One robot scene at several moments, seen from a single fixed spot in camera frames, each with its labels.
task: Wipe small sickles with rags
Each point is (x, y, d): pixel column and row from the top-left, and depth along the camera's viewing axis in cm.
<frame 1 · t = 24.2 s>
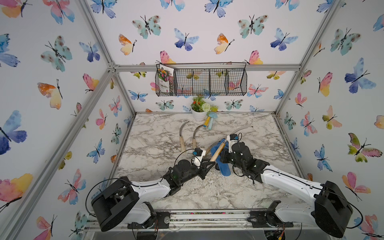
left hand: (214, 162, 77), fingers closed
right hand: (219, 149, 81), fingers closed
blue microfiber rag: (223, 166, 79), point 15 cm above the table
sickle wooden handle: (181, 138, 106), on the table
sickle wooden handle 2: (194, 141, 106), on the table
sickle wooden handle 3: (208, 148, 102), on the table
white pot with plant: (199, 108, 110), point 12 cm above the table
yellow handled garden tool: (206, 122, 116), on the table
teal garden trowel: (212, 115, 119), point 3 cm above the table

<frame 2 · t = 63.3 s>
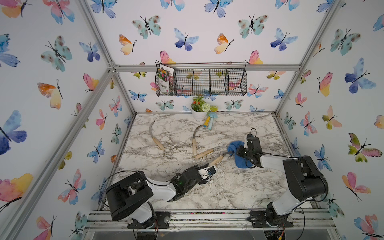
left hand: (209, 164, 83), fingers closed
right hand: (237, 147, 96), fingers closed
blue microfiber rag: (240, 162, 91), point 5 cm above the table
sickle wooden handle 4: (154, 138, 106), on the table
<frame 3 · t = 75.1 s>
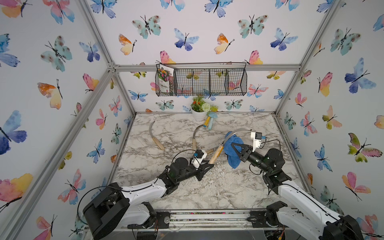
left hand: (212, 163, 76), fingers closed
right hand: (233, 144, 72), fingers closed
blue microfiber rag: (234, 158, 72), point 23 cm above the table
sickle wooden handle: (221, 147, 74), point 25 cm above the table
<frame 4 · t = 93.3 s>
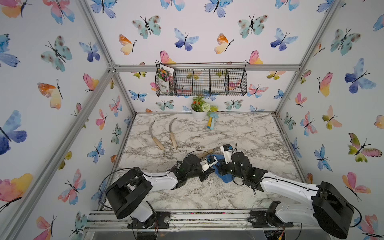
left hand: (215, 166, 82), fingers closed
right hand: (215, 160, 81), fingers closed
blue microfiber rag: (225, 178, 79), point 11 cm above the table
sickle wooden handle: (172, 135, 109), on the table
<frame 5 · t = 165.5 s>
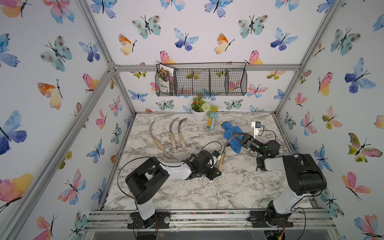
left hand: (221, 172, 86), fingers closed
right hand: (234, 134, 78), fingers closed
sickle wooden handle 3: (223, 153, 85), point 13 cm above the table
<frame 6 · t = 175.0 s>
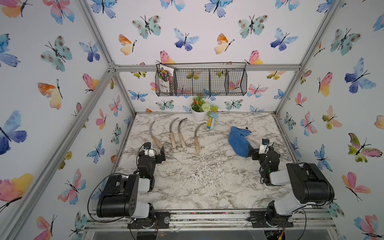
left hand: (156, 146, 90), fingers open
right hand: (259, 143, 92), fingers open
blue microfiber rag: (238, 141, 100), point 5 cm above the table
sickle wooden handle 3: (196, 140, 106), on the table
